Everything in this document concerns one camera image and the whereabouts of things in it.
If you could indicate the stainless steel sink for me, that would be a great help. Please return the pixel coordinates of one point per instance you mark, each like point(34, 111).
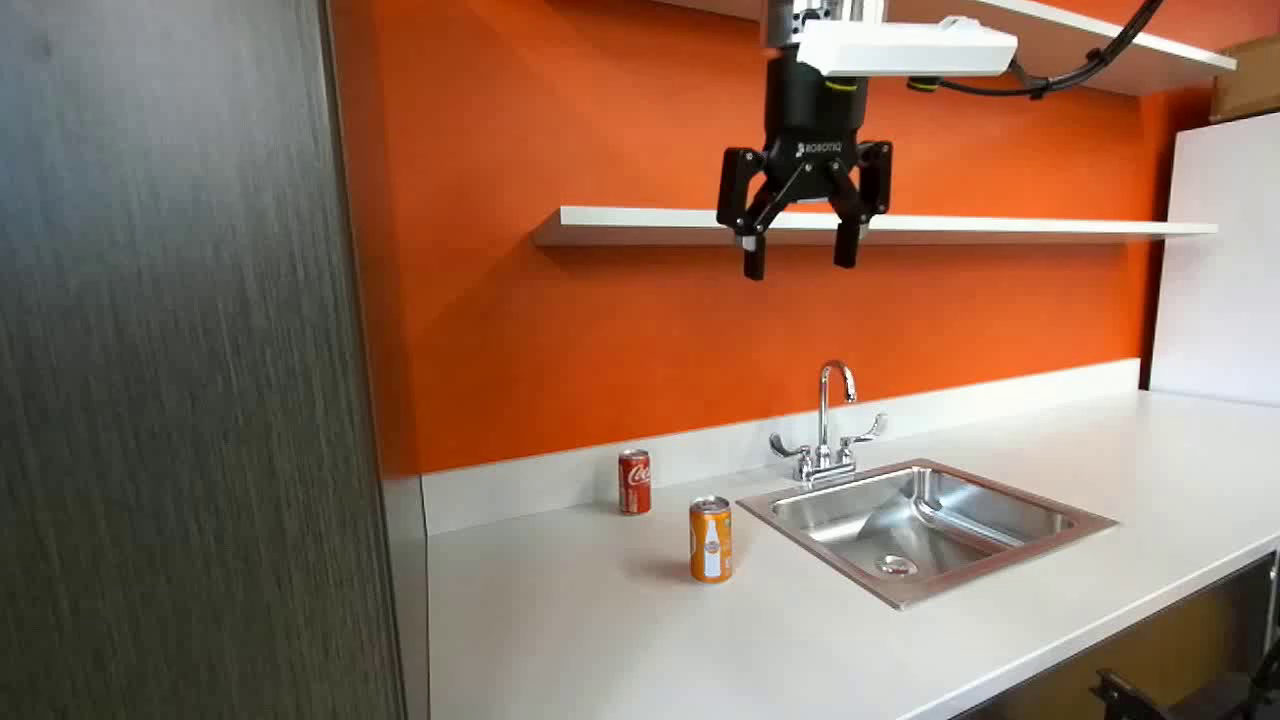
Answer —
point(853, 512)

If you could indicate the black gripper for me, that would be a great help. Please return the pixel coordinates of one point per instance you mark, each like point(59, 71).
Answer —
point(811, 124)

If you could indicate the black chair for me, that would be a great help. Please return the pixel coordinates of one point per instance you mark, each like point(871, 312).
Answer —
point(1202, 694)

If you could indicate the white board panel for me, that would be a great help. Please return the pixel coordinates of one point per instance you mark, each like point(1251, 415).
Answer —
point(1222, 267)

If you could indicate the brown cardboard box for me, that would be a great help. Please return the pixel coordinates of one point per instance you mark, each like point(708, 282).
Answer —
point(1251, 81)

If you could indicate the red soda can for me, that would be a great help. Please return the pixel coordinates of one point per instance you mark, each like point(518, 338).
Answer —
point(636, 483)

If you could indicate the white backsplash strip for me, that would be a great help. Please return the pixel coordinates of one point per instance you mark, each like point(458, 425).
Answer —
point(533, 484)

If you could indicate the dark wood grain panel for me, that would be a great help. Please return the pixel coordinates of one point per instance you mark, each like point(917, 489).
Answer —
point(186, 373)

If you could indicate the metal sink drain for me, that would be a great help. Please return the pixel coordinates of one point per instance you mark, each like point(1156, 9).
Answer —
point(898, 564)

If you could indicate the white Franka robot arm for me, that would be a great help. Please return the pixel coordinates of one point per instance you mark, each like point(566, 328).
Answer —
point(904, 44)

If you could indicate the long white wall shelf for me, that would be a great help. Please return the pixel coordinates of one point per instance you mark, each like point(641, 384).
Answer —
point(641, 227)

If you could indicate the short white wall shelf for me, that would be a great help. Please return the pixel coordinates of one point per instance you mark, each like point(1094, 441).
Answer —
point(1133, 52)

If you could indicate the orange soda can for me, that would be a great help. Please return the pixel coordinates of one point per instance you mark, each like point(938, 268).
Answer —
point(708, 543)

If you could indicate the chrome faucet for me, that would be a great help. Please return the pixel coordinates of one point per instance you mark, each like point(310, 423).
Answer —
point(827, 444)

